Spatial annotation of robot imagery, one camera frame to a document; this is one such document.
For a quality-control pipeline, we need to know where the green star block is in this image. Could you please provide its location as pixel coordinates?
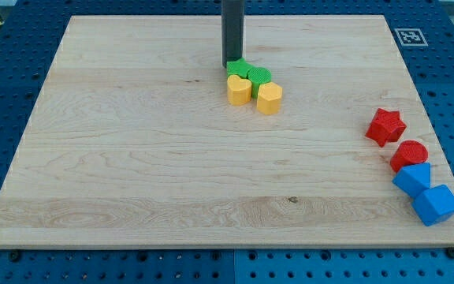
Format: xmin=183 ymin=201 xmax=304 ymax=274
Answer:
xmin=226 ymin=58 xmax=254 ymax=79

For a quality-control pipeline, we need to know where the red star block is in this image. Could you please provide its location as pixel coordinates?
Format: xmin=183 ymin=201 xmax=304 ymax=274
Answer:
xmin=365 ymin=108 xmax=407 ymax=148

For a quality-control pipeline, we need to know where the yellow heart block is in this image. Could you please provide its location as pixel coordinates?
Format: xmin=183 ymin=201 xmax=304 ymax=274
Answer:
xmin=227 ymin=74 xmax=251 ymax=106

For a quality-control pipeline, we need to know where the yellow hexagon block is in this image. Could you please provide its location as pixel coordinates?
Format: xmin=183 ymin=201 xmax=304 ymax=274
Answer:
xmin=256 ymin=82 xmax=283 ymax=115

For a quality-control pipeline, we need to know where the green cylinder block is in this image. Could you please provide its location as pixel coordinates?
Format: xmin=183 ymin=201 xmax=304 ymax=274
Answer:
xmin=247 ymin=67 xmax=272 ymax=99

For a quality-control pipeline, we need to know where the light wooden board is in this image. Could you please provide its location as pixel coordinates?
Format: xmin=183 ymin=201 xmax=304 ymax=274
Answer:
xmin=0 ymin=15 xmax=454 ymax=249

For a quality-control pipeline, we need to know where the dark grey cylindrical pointer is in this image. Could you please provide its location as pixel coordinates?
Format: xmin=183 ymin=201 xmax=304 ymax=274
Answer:
xmin=221 ymin=0 xmax=245 ymax=68

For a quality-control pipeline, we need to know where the red cylinder block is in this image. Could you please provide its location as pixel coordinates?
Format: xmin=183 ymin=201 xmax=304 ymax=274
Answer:
xmin=389 ymin=140 xmax=429 ymax=172

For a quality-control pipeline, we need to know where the blue triangle block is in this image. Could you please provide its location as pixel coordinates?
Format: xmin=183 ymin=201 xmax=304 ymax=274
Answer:
xmin=392 ymin=163 xmax=431 ymax=198

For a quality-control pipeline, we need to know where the white fiducial marker tag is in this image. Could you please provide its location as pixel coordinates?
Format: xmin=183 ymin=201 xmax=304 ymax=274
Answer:
xmin=395 ymin=28 xmax=428 ymax=47

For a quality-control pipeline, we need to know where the blue cube block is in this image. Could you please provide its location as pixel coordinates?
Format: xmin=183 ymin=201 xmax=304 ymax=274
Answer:
xmin=411 ymin=185 xmax=454 ymax=226

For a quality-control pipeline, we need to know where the black bolt left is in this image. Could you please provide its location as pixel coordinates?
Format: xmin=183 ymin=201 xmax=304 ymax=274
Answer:
xmin=8 ymin=250 xmax=21 ymax=263

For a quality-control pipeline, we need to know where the black bolt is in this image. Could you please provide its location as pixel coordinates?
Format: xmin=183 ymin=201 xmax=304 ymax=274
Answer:
xmin=445 ymin=247 xmax=454 ymax=260
xmin=8 ymin=250 xmax=21 ymax=263

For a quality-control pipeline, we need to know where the black bolt right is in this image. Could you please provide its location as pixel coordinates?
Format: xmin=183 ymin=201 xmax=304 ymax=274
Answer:
xmin=445 ymin=247 xmax=454 ymax=260

